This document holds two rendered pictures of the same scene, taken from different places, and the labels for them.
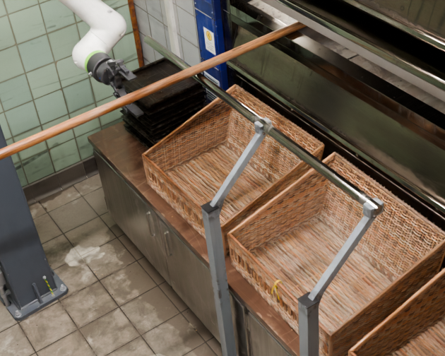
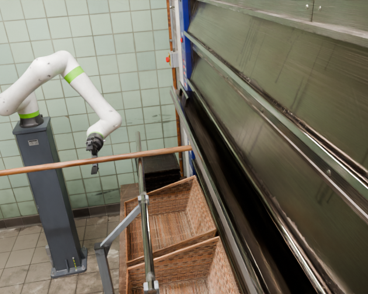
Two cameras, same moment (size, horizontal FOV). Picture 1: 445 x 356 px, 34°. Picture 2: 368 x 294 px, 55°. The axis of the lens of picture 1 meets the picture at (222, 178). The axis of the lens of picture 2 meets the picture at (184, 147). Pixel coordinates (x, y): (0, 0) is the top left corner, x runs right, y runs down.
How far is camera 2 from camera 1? 117 cm
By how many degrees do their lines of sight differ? 23
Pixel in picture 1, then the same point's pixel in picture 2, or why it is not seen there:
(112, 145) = (128, 193)
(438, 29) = (248, 156)
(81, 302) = (87, 280)
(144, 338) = not seen: outside the picture
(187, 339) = not seen: outside the picture
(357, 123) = not seen: hidden behind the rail
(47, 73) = (124, 147)
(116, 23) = (111, 118)
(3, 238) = (49, 227)
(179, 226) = (122, 253)
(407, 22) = (237, 147)
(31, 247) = (66, 238)
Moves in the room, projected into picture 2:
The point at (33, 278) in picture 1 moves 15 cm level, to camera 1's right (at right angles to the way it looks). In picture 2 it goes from (66, 256) to (83, 261)
